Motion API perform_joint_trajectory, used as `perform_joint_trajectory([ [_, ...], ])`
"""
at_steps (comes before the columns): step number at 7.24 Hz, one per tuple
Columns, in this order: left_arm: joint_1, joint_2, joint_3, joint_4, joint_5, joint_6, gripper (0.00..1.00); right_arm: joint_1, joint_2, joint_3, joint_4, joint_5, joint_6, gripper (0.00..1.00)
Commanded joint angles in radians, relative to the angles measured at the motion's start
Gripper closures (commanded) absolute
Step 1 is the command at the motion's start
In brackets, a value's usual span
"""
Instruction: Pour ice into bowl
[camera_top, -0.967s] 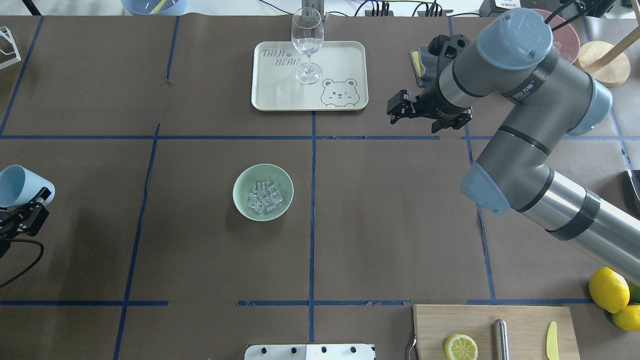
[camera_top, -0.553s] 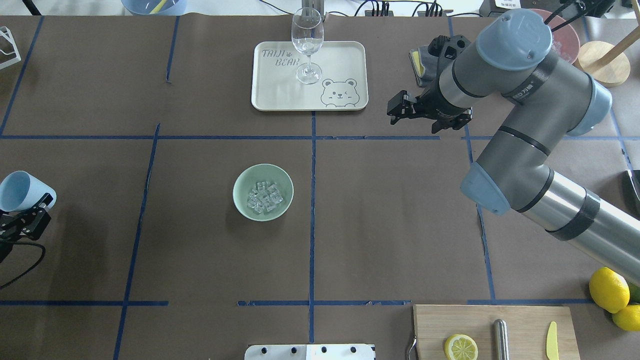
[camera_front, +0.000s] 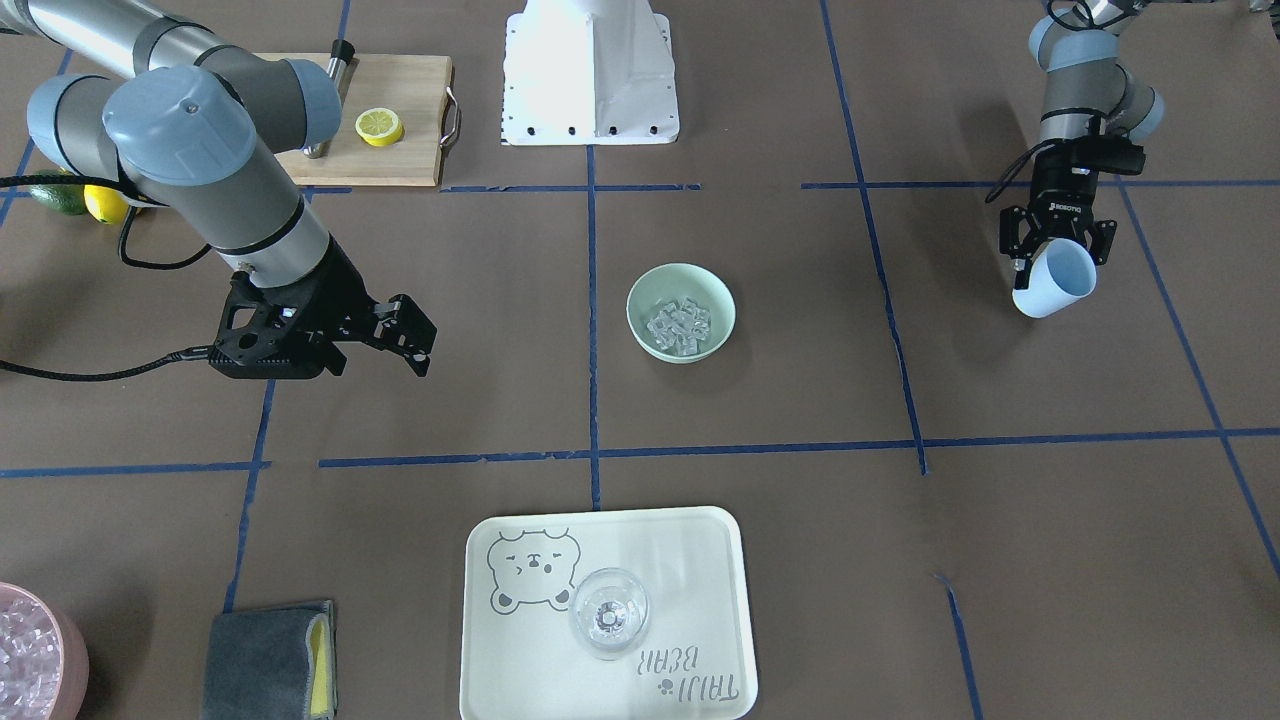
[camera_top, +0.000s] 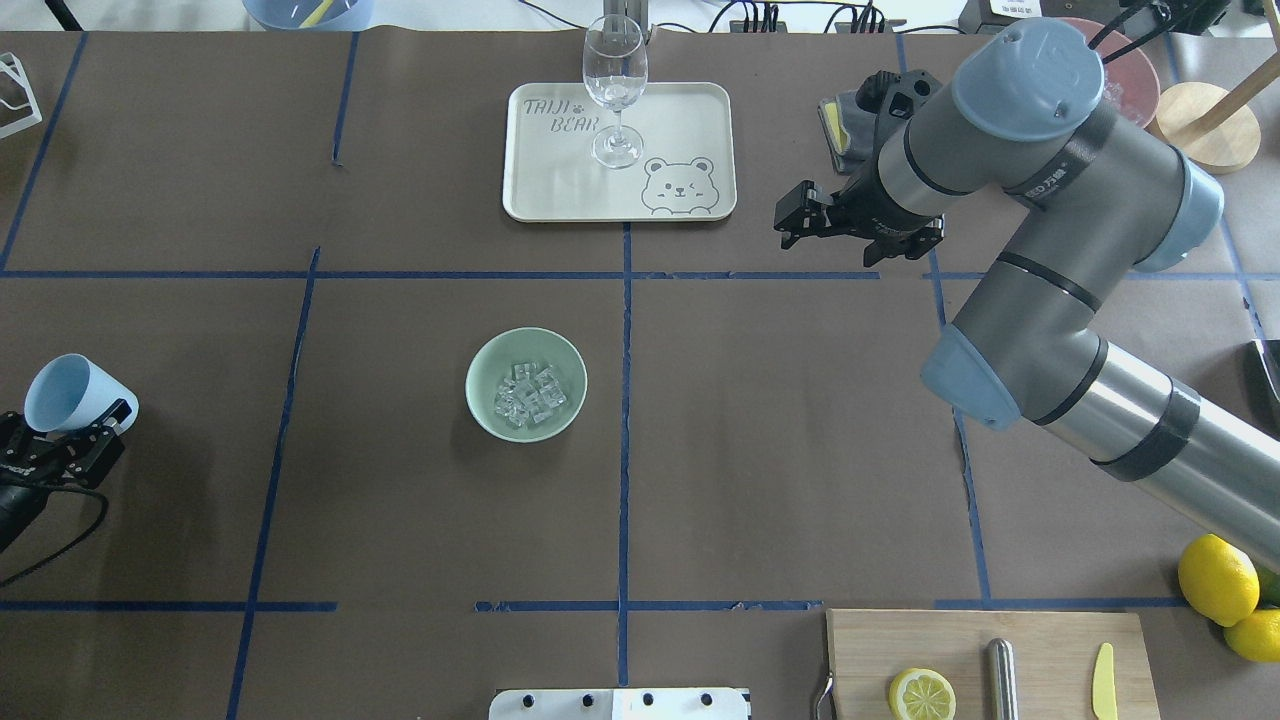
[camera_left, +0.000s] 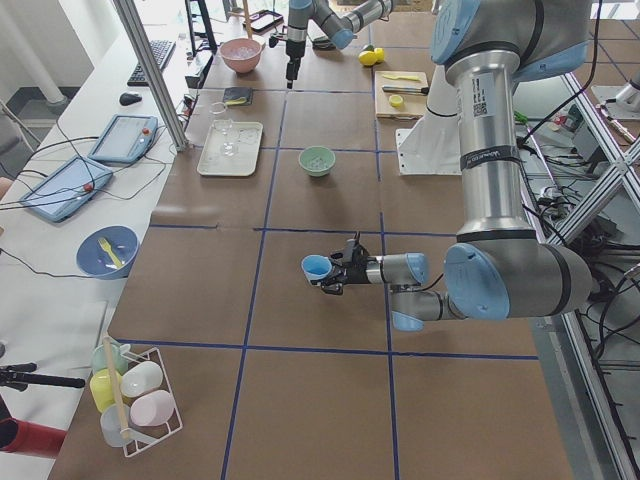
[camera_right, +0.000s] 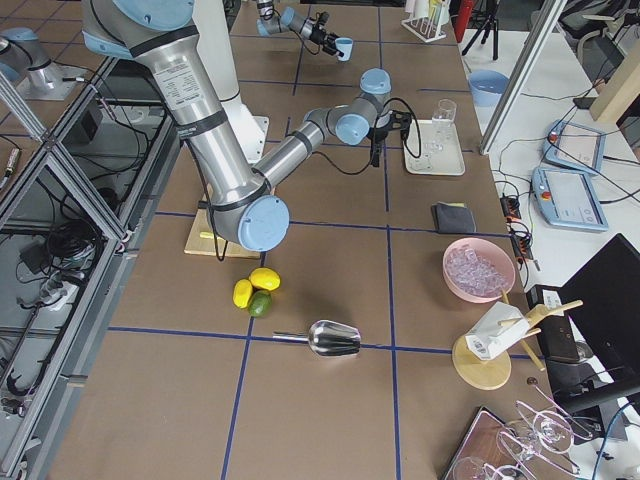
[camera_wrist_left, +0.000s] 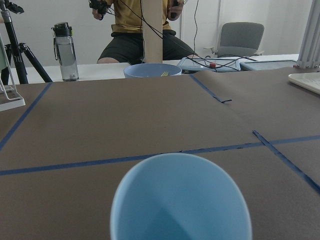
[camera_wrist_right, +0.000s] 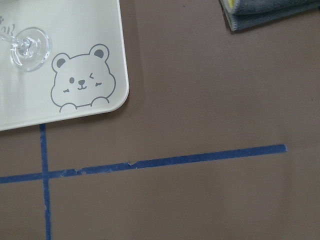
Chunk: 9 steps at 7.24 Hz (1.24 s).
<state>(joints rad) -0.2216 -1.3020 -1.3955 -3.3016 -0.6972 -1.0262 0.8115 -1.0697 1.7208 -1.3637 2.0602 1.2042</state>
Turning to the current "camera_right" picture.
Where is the light blue cup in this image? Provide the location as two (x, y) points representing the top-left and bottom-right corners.
(335, 37), (354, 62)

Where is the far blue teach pendant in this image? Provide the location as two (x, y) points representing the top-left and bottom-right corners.
(543, 120), (605, 175)

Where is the green lime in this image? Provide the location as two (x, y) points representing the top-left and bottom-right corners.
(247, 290), (272, 318)

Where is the white wire cup rack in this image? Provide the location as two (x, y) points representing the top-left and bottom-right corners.
(401, 0), (450, 43)

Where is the yellow lemon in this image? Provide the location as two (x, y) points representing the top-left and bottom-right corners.
(232, 278), (254, 309)
(249, 267), (281, 291)

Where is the wooden cutting board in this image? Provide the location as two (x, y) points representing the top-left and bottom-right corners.
(184, 196), (260, 259)

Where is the black monitor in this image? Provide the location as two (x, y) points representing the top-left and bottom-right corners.
(559, 233), (639, 413)

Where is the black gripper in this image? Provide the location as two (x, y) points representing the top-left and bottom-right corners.
(369, 110), (413, 167)
(310, 12), (338, 56)

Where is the pink bowl with ice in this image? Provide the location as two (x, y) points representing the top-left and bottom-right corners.
(442, 237), (516, 303)

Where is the aluminium frame post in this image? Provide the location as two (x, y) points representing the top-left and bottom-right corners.
(479, 0), (567, 155)

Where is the white paper carton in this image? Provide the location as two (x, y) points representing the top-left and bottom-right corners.
(464, 302), (529, 361)

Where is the wine glass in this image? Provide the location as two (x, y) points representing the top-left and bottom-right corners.
(427, 99), (457, 153)

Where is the blue bowl with fork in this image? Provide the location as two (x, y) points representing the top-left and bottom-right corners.
(468, 70), (509, 107)

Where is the cream bear tray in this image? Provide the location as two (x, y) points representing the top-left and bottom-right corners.
(403, 120), (465, 176)

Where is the metal ice scoop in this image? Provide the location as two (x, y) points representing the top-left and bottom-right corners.
(272, 319), (361, 357)

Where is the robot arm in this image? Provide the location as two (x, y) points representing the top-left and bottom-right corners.
(82, 1), (391, 252)
(256, 0), (342, 58)

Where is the near blue teach pendant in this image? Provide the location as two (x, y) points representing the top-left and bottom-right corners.
(531, 167), (609, 232)

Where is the blue teach pendant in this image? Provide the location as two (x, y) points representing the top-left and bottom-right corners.
(531, 167), (609, 232)
(543, 120), (605, 175)

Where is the grey folded cloth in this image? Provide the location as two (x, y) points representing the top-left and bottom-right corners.
(431, 202), (477, 234)

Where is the wooden stand round base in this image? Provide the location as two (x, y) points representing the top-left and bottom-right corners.
(452, 300), (583, 390)

